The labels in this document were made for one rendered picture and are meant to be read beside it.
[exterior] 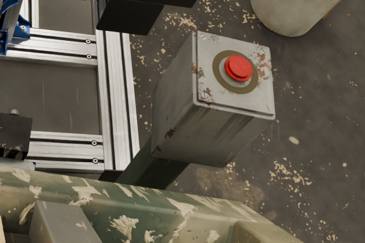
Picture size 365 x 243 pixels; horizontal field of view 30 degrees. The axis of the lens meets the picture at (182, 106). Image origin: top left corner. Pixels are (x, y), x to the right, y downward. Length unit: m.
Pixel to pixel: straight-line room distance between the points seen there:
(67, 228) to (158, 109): 0.37
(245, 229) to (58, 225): 0.24
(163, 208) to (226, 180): 1.15
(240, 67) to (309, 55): 1.45
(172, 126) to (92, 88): 0.78
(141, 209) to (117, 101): 0.88
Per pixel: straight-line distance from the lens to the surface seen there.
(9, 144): 0.95
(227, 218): 0.84
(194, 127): 0.92
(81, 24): 1.78
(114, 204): 0.79
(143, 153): 1.15
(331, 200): 2.11
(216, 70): 0.90
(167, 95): 0.97
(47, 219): 0.70
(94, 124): 1.64
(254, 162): 2.02
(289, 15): 2.25
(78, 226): 0.69
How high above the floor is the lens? 1.62
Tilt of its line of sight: 54 degrees down
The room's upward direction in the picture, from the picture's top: 38 degrees clockwise
